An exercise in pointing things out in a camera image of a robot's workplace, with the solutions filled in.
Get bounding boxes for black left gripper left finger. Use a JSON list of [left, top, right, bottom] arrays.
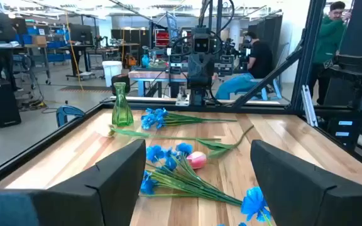
[[30, 139, 147, 226]]

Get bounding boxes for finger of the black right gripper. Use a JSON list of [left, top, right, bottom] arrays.
[[187, 62, 202, 90], [200, 62, 216, 90]]

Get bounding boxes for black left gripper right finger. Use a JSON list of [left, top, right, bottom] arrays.
[[250, 139, 362, 226]]

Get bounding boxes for blue artificial flower bunch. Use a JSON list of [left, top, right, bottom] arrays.
[[140, 107, 238, 130], [139, 143, 243, 207], [214, 186, 273, 226]]

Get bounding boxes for pink artificial tulip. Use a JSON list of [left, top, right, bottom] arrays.
[[186, 124, 255, 170]]

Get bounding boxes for green glass vase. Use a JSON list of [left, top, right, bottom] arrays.
[[111, 82, 134, 127]]

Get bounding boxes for wooden workbench blue legs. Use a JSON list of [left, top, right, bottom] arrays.
[[128, 70, 219, 98]]

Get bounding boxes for red storage bins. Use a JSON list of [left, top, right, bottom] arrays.
[[155, 29, 170, 48]]

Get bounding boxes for person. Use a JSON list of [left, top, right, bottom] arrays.
[[308, 1, 352, 106], [214, 30, 275, 101]]

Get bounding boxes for blue stool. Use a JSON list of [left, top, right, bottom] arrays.
[[234, 78, 283, 101]]

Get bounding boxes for black chair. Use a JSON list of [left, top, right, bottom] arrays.
[[111, 73, 131, 95]]

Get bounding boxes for black box white labels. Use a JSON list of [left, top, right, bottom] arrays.
[[326, 116, 359, 144]]

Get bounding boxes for dark blue table clamp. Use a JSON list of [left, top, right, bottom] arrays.
[[55, 105, 86, 128]]

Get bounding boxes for white waste bin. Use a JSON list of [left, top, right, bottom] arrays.
[[101, 60, 123, 88]]

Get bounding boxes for black yellow floor mat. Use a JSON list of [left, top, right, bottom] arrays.
[[59, 85, 113, 94]]

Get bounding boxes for black standing desk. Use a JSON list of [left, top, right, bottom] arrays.
[[57, 43, 97, 80]]

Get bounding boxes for black computer tower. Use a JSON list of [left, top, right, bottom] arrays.
[[0, 80, 22, 128]]

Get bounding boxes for black equipment stack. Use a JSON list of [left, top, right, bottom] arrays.
[[322, 52, 362, 164]]

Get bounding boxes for shelf with blue bins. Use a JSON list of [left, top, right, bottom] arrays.
[[13, 24, 72, 63]]

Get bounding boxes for cardboard box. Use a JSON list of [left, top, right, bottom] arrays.
[[31, 35, 48, 46]]

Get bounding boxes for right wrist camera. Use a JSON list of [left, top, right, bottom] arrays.
[[192, 27, 212, 54]]

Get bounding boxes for silver base bracket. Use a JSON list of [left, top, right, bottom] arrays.
[[175, 93, 190, 107]]

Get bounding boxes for black aluminium table frame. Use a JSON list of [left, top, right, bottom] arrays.
[[0, 0, 362, 189]]

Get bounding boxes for silver frame bracket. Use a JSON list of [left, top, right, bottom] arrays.
[[300, 83, 319, 128]]

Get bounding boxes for yellow hanging cable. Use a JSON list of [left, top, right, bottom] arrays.
[[63, 11, 84, 92]]

